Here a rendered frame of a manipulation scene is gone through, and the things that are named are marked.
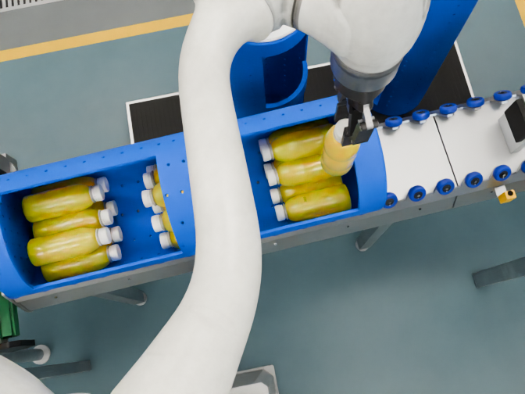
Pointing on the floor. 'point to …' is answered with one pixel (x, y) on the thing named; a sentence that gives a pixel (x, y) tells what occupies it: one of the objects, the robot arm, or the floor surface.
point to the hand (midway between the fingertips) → (348, 123)
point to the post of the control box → (59, 369)
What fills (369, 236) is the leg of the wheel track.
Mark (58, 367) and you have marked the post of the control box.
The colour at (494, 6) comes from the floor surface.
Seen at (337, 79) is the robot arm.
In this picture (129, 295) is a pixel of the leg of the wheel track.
